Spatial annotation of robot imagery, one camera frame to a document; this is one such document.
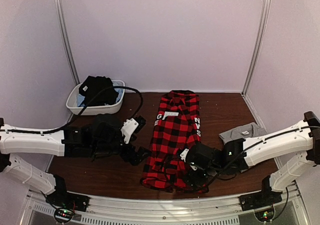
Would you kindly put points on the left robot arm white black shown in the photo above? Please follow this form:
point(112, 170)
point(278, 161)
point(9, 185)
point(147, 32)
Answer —
point(40, 141)

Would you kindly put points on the white plastic laundry basket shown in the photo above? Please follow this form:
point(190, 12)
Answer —
point(93, 110)

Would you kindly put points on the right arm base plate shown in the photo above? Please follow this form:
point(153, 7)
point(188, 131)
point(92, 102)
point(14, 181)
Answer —
point(259, 199)

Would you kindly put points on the folded grey button shirt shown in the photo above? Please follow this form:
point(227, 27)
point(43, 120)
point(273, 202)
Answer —
point(240, 132)

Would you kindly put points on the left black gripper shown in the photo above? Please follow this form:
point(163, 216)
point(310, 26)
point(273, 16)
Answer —
point(137, 158)

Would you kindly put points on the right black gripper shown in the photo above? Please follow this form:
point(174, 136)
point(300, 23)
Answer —
point(190, 178)

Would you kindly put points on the right aluminium frame post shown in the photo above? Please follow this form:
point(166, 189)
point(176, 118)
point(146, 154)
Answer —
point(264, 15)

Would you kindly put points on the circuit board with leds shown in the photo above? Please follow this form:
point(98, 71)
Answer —
point(63, 215)
point(264, 215)

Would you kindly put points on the right circuit board with leds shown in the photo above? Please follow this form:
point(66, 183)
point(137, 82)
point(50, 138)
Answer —
point(264, 215)

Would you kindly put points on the red black plaid shirt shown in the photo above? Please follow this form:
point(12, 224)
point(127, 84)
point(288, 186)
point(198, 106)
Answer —
point(177, 126)

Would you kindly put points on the aluminium frame post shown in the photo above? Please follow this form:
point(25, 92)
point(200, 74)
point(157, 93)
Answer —
point(65, 41)
point(264, 15)

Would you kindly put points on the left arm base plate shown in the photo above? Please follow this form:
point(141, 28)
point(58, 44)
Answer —
point(68, 200)

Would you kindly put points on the light blue shirt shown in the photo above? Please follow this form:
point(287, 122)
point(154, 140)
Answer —
point(80, 98)

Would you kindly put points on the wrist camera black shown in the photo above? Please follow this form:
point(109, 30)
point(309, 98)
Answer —
point(108, 128)
point(199, 156)

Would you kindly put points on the left aluminium frame post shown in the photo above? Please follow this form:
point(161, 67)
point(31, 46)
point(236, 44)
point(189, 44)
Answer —
point(65, 41)

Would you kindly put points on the left circuit board with leds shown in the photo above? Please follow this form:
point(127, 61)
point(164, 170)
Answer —
point(63, 215)

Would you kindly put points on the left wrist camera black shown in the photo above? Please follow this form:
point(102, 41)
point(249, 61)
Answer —
point(108, 128)

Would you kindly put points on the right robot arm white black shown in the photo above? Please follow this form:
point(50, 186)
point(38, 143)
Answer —
point(237, 156)

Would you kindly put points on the front aluminium rail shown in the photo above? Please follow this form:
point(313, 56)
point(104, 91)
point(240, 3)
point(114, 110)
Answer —
point(220, 210)

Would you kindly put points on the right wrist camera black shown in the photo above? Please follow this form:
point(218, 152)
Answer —
point(199, 156)

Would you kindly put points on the black shirt in basket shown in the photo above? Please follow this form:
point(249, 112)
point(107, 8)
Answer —
point(98, 91)

